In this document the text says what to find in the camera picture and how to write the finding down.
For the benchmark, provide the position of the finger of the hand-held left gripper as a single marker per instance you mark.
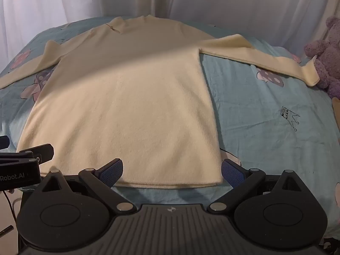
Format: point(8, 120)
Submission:
point(39, 152)
point(3, 141)

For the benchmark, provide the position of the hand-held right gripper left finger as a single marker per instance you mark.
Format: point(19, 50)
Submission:
point(113, 170)

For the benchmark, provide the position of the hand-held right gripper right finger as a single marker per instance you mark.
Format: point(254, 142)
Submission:
point(231, 172)

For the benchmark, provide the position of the cream knit sweater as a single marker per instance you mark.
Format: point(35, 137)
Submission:
point(119, 98)

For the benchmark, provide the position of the light blue printed bedsheet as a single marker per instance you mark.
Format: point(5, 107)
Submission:
point(252, 117)

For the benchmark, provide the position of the beige soft item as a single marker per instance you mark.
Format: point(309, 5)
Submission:
point(336, 114)

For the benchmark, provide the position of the purple teddy bear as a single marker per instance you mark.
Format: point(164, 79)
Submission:
point(329, 58)

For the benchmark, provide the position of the white sheer curtain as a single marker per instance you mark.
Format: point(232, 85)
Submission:
point(212, 0)

